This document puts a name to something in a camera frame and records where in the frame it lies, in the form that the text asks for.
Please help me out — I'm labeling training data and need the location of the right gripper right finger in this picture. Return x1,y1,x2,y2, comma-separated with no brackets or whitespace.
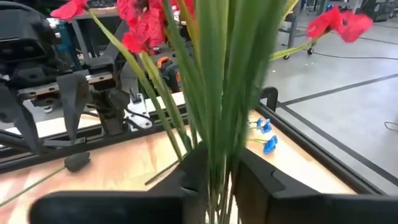
233,147,398,224

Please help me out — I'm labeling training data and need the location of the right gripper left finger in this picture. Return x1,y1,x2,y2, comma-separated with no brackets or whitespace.
27,141,210,224

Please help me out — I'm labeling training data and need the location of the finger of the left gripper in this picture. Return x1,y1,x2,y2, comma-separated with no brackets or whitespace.
0,81,44,154
55,72,92,144

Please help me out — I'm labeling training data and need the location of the dark brown cattail stem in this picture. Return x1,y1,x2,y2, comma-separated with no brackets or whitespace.
0,151,91,208

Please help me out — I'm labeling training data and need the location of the small blue flower bunch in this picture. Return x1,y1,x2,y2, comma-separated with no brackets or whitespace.
248,116,279,156

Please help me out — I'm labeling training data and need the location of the red flower bunch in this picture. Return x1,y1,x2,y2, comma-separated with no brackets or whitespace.
49,0,374,224

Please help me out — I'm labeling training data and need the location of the orange shop vacuum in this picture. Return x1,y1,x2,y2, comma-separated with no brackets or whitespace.
157,55,183,93

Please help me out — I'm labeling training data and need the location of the grey metal cart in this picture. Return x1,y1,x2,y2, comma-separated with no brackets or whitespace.
279,0,315,60

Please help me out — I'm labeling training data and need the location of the black metal table frame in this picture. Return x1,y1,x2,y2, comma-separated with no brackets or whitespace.
0,86,398,195

